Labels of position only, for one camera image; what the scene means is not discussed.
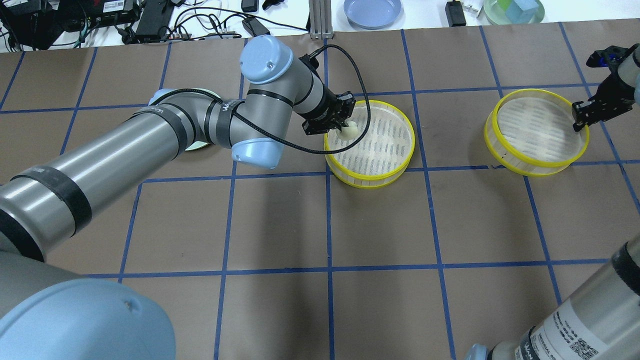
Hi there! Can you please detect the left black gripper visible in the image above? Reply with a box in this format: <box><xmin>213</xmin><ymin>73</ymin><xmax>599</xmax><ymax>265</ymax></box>
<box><xmin>301</xmin><ymin>92</ymin><xmax>356</xmax><ymax>136</ymax></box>

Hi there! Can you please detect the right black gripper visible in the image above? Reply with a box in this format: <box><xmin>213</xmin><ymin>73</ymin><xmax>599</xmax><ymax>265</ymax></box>
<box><xmin>571</xmin><ymin>44</ymin><xmax>640</xmax><ymax>132</ymax></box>

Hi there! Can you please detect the cream white bun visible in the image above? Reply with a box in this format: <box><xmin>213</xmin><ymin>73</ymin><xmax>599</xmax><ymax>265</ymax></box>
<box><xmin>337</xmin><ymin>121</ymin><xmax>360</xmax><ymax>142</ymax></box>

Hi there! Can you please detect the yellow rimmed steamer basket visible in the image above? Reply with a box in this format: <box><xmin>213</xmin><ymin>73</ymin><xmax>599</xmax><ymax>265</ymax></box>
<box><xmin>326</xmin><ymin>100</ymin><xmax>416</xmax><ymax>189</ymax></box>
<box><xmin>483</xmin><ymin>88</ymin><xmax>591</xmax><ymax>177</ymax></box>

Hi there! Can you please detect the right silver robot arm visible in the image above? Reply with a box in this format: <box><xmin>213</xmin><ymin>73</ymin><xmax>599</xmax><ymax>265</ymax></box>
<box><xmin>465</xmin><ymin>44</ymin><xmax>640</xmax><ymax>360</ymax></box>

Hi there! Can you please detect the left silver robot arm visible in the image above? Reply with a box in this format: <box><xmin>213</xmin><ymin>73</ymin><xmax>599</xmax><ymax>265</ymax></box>
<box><xmin>0</xmin><ymin>35</ymin><xmax>370</xmax><ymax>360</ymax></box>

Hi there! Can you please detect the blue plate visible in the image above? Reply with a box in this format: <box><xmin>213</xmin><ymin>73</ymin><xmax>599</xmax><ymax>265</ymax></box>
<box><xmin>342</xmin><ymin>0</ymin><xmax>403</xmax><ymax>30</ymax></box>

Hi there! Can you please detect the green plate with blocks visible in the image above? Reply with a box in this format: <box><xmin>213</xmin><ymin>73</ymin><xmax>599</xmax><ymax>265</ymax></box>
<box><xmin>483</xmin><ymin>0</ymin><xmax>546</xmax><ymax>25</ymax></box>

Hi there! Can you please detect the black power adapter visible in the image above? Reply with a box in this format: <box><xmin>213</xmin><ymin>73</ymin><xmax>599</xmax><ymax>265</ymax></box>
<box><xmin>445</xmin><ymin>0</ymin><xmax>467</xmax><ymax>28</ymax></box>

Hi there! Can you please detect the black power brick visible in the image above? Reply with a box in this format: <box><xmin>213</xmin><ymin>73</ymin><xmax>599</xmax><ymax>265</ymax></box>
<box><xmin>134</xmin><ymin>0</ymin><xmax>174</xmax><ymax>43</ymax></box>

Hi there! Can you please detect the left robot black cable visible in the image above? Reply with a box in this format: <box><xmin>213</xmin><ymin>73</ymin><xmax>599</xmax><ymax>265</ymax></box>
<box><xmin>150</xmin><ymin>44</ymin><xmax>372</xmax><ymax>155</ymax></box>

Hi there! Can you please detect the aluminium frame post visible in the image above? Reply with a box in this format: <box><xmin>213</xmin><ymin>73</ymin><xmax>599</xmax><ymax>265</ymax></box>
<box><xmin>308</xmin><ymin>0</ymin><xmax>334</xmax><ymax>40</ymax></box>

